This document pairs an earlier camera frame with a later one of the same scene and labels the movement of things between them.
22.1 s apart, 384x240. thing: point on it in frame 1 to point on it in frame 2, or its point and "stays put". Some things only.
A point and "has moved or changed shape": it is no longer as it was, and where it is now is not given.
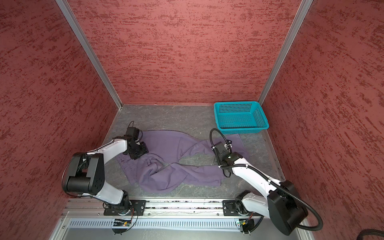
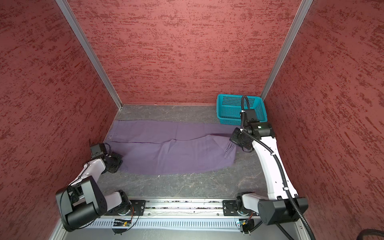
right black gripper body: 219,160 to 238,137
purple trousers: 173,157 has moved or changed shape
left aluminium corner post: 90,50 stays put
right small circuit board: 246,225 stays put
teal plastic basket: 240,117 has moved or changed shape
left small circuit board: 120,222 stays put
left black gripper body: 138,150 to 116,160
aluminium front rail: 167,208 stays put
